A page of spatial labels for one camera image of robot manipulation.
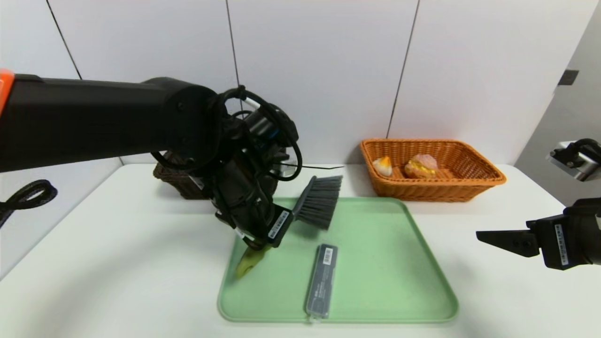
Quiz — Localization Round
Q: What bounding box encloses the grey brush with green handle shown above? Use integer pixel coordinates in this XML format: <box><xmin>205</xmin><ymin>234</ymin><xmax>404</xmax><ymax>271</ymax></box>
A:
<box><xmin>235</xmin><ymin>175</ymin><xmax>344</xmax><ymax>278</ymax></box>

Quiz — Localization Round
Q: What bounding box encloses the round egg yolk pastry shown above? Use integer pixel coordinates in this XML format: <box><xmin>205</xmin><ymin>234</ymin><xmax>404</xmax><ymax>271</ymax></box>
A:
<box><xmin>372</xmin><ymin>156</ymin><xmax>393</xmax><ymax>177</ymax></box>

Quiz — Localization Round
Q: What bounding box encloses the pink cream puff pastry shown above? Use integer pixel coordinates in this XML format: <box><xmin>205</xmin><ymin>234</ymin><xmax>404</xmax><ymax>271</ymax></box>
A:
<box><xmin>404</xmin><ymin>154</ymin><xmax>439</xmax><ymax>179</ymax></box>

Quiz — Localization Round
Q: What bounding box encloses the dark brown wicker basket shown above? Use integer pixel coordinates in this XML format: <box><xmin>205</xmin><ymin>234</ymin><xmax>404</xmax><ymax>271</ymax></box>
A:
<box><xmin>153</xmin><ymin>150</ymin><xmax>288</xmax><ymax>200</ymax></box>

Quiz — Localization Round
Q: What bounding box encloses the orange wicker basket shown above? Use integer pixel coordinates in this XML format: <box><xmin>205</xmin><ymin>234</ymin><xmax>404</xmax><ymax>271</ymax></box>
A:
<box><xmin>360</xmin><ymin>138</ymin><xmax>507</xmax><ymax>203</ymax></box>

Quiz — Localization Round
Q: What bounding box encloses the slim transparent grey pen case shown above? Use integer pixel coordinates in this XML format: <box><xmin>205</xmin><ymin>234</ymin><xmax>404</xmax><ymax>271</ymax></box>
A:
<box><xmin>305</xmin><ymin>244</ymin><xmax>339</xmax><ymax>324</ymax></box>

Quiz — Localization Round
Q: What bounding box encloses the light green plastic tray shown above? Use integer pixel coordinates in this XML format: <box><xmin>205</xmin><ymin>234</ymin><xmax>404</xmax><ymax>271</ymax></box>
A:
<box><xmin>217</xmin><ymin>196</ymin><xmax>460</xmax><ymax>324</ymax></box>

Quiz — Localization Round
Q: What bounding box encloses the black braided left cable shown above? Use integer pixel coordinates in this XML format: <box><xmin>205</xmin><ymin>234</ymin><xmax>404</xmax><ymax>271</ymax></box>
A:
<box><xmin>0</xmin><ymin>180</ymin><xmax>58</xmax><ymax>227</ymax></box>

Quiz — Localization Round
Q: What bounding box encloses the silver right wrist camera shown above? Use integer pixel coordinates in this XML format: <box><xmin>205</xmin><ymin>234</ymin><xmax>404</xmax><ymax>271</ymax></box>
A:
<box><xmin>546</xmin><ymin>138</ymin><xmax>601</xmax><ymax>182</ymax></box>

